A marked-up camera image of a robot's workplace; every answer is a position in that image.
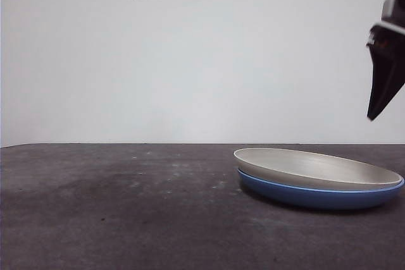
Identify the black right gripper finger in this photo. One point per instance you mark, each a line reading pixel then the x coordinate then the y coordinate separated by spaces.
pixel 386 77

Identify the white round plate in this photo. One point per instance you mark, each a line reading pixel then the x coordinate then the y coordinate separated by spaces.
pixel 300 165

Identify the blue round plate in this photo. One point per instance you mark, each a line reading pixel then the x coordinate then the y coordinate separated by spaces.
pixel 316 198

